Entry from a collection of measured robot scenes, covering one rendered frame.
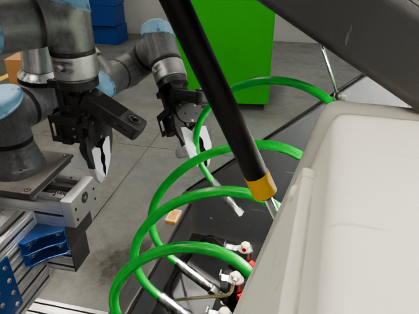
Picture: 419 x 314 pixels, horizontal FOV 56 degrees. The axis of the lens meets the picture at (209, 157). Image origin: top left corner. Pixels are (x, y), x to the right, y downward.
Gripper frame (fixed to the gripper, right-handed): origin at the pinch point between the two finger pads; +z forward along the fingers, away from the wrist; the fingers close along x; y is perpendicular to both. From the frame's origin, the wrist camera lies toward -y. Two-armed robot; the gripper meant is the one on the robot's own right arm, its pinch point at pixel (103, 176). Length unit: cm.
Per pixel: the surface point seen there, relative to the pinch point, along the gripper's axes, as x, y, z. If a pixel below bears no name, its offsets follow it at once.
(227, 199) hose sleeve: -10.4, -22.7, 8.1
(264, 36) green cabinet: -324, 21, 44
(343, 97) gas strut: -31, -44, -10
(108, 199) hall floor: -139, 94, 121
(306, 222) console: 43, -39, -31
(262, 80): -7.9, -28.9, -20.0
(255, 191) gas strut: 33, -35, -25
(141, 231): 16.5, -16.3, -3.5
